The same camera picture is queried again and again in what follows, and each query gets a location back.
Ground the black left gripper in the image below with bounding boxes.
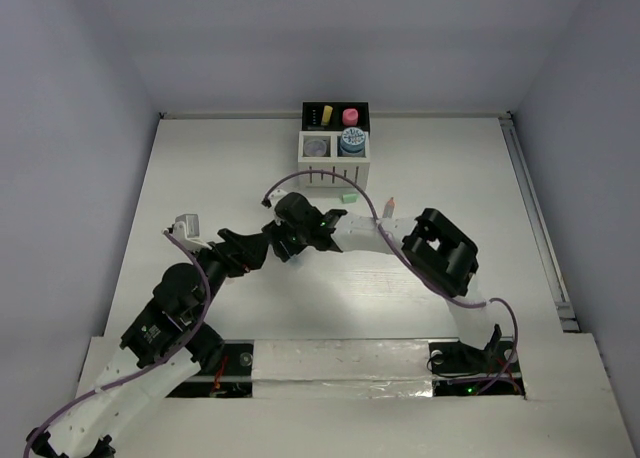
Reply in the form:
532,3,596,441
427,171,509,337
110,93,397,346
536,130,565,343
189,227,272,320

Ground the clear jar of paperclips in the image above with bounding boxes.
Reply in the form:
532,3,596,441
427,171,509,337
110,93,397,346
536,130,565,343
303,137,330,157

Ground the orange highlighter marker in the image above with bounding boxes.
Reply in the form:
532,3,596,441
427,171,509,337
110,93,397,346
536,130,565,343
382,197,396,219

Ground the yellow marker cap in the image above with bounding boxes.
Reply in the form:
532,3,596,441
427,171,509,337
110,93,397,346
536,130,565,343
321,105,333,127

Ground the pink-capped tube of crayons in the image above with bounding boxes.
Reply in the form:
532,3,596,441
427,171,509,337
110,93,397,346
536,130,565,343
341,108,359,127

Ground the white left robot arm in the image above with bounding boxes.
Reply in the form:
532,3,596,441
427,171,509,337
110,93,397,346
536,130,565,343
24,223,268,457

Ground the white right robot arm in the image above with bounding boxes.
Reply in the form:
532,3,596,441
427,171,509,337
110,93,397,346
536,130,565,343
262,189,501,370

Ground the green marker cap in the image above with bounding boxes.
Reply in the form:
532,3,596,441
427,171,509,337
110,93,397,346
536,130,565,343
341,193,358,204

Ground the white slotted organizer box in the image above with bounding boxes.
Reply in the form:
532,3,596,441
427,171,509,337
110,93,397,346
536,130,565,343
297,130,371,189

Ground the black slotted organizer box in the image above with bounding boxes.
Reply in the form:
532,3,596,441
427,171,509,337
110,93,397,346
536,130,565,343
301,101,371,132

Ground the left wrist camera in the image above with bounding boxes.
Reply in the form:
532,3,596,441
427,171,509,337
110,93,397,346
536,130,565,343
164,213,204,248

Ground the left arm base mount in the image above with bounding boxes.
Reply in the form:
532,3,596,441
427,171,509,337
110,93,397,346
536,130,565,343
167,340,254,399

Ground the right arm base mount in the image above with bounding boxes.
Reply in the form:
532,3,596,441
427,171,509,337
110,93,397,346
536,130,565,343
426,325,526,397

